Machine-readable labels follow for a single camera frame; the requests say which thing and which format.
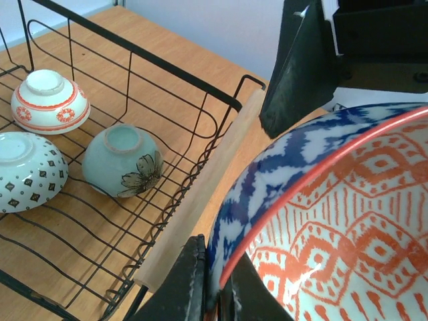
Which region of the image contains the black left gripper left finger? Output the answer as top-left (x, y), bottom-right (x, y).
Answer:
top-left (129, 234), bottom-right (206, 321)

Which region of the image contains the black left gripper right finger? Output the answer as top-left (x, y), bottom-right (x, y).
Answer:
top-left (217, 254), bottom-right (293, 321)

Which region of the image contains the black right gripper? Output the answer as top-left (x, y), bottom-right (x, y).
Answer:
top-left (259, 1), bottom-right (427, 138)

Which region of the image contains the black wire dish rack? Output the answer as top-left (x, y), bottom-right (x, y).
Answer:
top-left (1, 1), bottom-right (264, 320)

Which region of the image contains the red zigzag pattern bowl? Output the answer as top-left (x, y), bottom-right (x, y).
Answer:
top-left (207, 102), bottom-right (427, 320)

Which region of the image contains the mint green bowl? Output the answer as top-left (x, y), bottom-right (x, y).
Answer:
top-left (82, 124), bottom-right (163, 198)

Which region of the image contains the red diamond pattern bowl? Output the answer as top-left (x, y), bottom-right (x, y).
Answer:
top-left (1, 132), bottom-right (68, 213)

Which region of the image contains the orange floral white bowl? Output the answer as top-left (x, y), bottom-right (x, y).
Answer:
top-left (11, 69), bottom-right (91, 135)

